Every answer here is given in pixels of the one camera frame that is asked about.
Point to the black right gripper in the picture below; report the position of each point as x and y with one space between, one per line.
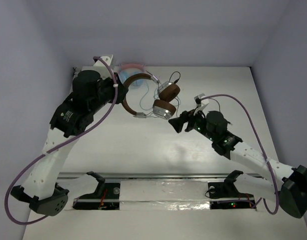
178 123

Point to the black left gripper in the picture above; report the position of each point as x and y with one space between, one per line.
120 90

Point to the brown silver headphones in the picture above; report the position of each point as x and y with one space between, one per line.
166 92

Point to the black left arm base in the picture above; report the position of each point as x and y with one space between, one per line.
106 195

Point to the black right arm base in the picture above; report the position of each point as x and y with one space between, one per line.
224 195

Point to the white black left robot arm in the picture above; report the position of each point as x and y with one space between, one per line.
70 121

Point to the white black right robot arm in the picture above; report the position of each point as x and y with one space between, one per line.
278 182

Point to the blue pink headphones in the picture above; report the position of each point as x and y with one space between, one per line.
127 70

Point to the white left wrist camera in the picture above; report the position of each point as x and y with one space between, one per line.
109 59

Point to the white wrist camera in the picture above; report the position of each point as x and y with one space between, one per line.
109 59
201 103

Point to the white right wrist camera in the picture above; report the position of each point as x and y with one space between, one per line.
201 103

